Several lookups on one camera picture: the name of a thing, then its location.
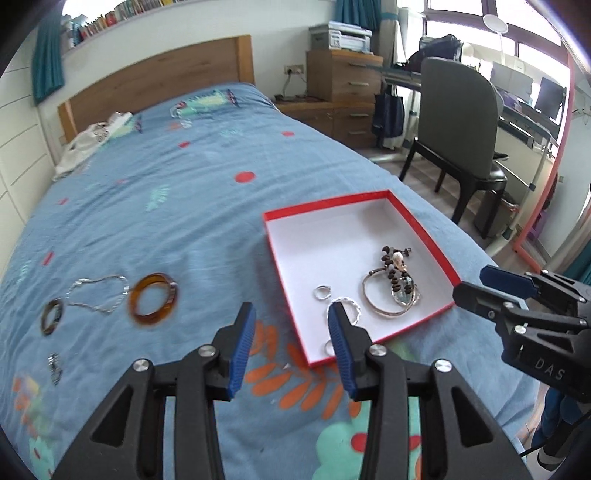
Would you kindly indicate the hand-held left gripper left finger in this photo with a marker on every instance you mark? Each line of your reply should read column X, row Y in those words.
column 240, row 350

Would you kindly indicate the twisted silver bangle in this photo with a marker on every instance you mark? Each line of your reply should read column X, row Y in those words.
column 355, row 307

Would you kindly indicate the dark waste bin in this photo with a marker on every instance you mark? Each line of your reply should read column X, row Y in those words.
column 494, row 212

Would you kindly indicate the black monitor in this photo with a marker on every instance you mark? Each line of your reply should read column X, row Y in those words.
column 549, row 99

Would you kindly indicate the dark bag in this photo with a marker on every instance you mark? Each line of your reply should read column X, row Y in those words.
column 436, row 48

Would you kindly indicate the white garment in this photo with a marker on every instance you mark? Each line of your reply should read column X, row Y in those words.
column 87, row 138

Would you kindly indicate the white wardrobe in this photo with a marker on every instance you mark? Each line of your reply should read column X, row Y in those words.
column 18, row 138

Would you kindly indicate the wooden headboard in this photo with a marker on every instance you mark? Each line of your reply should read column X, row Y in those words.
column 161, row 74

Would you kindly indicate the amber bangle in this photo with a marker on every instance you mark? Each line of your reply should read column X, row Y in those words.
column 171, row 300

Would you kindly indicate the low wooden nightstand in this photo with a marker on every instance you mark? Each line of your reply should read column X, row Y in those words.
column 309, row 115

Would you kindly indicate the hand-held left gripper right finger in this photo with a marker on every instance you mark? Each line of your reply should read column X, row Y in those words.
column 339, row 350

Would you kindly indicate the glass desk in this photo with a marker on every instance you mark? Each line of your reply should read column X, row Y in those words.
column 521, row 122

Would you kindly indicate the dark mottled bangle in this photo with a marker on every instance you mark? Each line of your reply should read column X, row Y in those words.
column 44, row 323

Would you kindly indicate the silver hair clip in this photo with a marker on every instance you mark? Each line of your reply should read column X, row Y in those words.
column 55, row 369

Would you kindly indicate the white printer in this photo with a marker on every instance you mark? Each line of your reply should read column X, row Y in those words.
column 341, row 37

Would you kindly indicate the teal curtain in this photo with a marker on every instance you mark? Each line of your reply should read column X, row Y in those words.
column 358, row 11
column 46, row 64

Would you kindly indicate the wall socket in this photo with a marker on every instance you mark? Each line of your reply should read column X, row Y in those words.
column 293, row 69

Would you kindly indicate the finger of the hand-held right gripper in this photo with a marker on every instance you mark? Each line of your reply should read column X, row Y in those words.
column 505, row 279
column 480, row 297

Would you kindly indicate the grey chair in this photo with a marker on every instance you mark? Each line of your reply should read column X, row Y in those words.
column 457, row 115

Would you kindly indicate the wooden chest of drawers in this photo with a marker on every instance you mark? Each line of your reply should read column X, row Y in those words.
column 341, row 74

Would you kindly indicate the thin metal bangle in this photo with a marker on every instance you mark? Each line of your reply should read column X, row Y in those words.
column 369, row 302

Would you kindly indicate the blue printed blanket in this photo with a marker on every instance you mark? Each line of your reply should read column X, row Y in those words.
column 184, row 194

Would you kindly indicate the row of books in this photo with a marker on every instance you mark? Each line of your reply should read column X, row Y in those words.
column 120, row 14

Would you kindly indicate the red shallow cardboard box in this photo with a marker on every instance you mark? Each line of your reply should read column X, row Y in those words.
column 332, row 240

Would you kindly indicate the blue hanging bag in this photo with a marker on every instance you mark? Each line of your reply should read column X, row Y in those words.
column 388, row 117

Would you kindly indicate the white round lamp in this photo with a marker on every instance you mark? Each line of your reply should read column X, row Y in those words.
column 495, row 23

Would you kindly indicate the window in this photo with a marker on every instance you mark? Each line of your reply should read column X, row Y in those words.
column 461, row 14

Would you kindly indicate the pink metal frame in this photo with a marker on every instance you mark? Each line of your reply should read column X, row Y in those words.
column 561, row 152

